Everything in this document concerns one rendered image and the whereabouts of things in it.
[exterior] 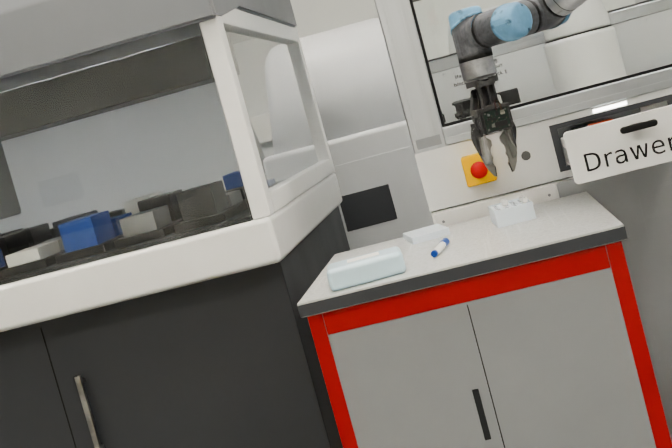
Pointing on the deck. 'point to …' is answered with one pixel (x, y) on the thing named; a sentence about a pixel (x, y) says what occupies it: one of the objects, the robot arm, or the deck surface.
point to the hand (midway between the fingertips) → (502, 167)
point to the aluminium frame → (627, 88)
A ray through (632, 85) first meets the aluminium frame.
